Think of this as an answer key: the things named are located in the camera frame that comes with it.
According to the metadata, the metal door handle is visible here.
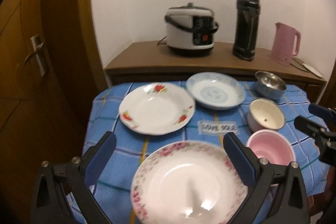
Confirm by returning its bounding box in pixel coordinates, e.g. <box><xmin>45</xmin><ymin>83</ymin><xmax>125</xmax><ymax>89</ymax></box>
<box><xmin>24</xmin><ymin>35</ymin><xmax>49</xmax><ymax>77</ymax></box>

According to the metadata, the brown wooden cabinet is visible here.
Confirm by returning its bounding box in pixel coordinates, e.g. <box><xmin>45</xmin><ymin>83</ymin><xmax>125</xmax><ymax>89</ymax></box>
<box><xmin>105</xmin><ymin>42</ymin><xmax>327</xmax><ymax>102</ymax></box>

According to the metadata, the red flower white plate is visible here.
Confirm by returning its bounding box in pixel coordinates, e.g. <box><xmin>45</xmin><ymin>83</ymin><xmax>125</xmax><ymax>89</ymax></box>
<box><xmin>118</xmin><ymin>83</ymin><xmax>195</xmax><ymax>136</ymax></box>

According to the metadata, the black thermos flask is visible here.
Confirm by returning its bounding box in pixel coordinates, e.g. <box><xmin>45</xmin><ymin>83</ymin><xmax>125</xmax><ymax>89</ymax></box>
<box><xmin>232</xmin><ymin>0</ymin><xmax>261</xmax><ymax>61</ymax></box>

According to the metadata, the brown wooden door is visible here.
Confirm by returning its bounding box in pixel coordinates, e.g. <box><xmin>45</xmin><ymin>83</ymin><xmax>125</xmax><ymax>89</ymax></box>
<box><xmin>1</xmin><ymin>0</ymin><xmax>107</xmax><ymax>223</ymax></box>

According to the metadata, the pink floral rim plate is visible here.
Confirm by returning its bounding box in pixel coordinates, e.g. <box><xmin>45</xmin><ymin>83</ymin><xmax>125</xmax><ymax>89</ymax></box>
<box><xmin>130</xmin><ymin>141</ymin><xmax>248</xmax><ymax>223</ymax></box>

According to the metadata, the pink electric kettle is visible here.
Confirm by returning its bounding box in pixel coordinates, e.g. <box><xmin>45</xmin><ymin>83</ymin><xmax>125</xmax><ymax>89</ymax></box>
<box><xmin>270</xmin><ymin>22</ymin><xmax>301</xmax><ymax>67</ymax></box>

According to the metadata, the pink plastic bowl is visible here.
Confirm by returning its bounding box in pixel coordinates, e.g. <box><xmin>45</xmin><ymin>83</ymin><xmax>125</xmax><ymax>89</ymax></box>
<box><xmin>246</xmin><ymin>129</ymin><xmax>296</xmax><ymax>165</ymax></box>

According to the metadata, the black kettle cable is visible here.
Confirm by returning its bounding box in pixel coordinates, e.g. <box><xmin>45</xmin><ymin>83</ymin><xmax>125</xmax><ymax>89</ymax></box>
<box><xmin>290</xmin><ymin>56</ymin><xmax>310</xmax><ymax>73</ymax></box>

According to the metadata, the white black rice cooker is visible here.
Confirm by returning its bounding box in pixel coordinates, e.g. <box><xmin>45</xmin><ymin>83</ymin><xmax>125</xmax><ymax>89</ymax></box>
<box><xmin>164</xmin><ymin>2</ymin><xmax>219</xmax><ymax>57</ymax></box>

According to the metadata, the cream enamel bowl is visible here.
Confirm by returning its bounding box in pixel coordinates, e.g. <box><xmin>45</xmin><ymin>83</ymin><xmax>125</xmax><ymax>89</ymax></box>
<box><xmin>247</xmin><ymin>98</ymin><xmax>285</xmax><ymax>133</ymax></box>

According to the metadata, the stainless steel bowl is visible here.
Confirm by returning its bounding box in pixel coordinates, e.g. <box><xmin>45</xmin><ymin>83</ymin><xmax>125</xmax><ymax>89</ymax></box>
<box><xmin>255</xmin><ymin>71</ymin><xmax>287</xmax><ymax>101</ymax></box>

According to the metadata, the blue patterned white plate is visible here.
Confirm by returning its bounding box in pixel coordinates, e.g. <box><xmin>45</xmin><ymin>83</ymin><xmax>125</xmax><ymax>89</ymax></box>
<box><xmin>185</xmin><ymin>72</ymin><xmax>246</xmax><ymax>110</ymax></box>

